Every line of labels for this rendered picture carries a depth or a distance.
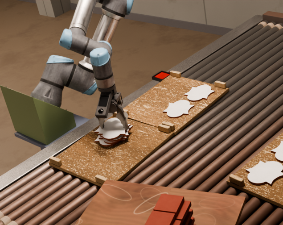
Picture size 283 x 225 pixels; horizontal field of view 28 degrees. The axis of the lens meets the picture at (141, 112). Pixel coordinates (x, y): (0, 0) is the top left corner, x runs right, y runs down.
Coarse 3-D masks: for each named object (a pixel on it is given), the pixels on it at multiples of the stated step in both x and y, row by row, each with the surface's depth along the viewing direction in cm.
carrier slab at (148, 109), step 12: (156, 84) 274; (168, 84) 272; (180, 84) 270; (192, 84) 268; (204, 84) 266; (144, 96) 266; (156, 96) 264; (168, 96) 262; (180, 96) 260; (216, 96) 254; (132, 108) 258; (144, 108) 256; (156, 108) 254; (192, 108) 249; (204, 108) 247; (144, 120) 247; (156, 120) 245; (168, 120) 244; (180, 120) 242; (192, 120) 242
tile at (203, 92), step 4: (192, 88) 263; (196, 88) 262; (200, 88) 261; (204, 88) 261; (208, 88) 260; (188, 92) 260; (192, 92) 259; (196, 92) 259; (200, 92) 258; (204, 92) 257; (208, 92) 257; (212, 92) 257; (188, 96) 257; (192, 96) 256; (196, 96) 255; (200, 96) 255; (204, 96) 254; (208, 96) 255; (192, 100) 253; (196, 100) 253
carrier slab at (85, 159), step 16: (96, 128) 248; (144, 128) 241; (80, 144) 239; (96, 144) 237; (128, 144) 233; (144, 144) 231; (160, 144) 229; (64, 160) 231; (80, 160) 229; (96, 160) 227; (112, 160) 225; (128, 160) 223; (144, 160) 224; (80, 176) 220; (112, 176) 216
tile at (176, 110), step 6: (180, 102) 253; (186, 102) 252; (168, 108) 250; (174, 108) 250; (180, 108) 249; (186, 108) 248; (168, 114) 246; (174, 114) 245; (180, 114) 244; (186, 114) 244
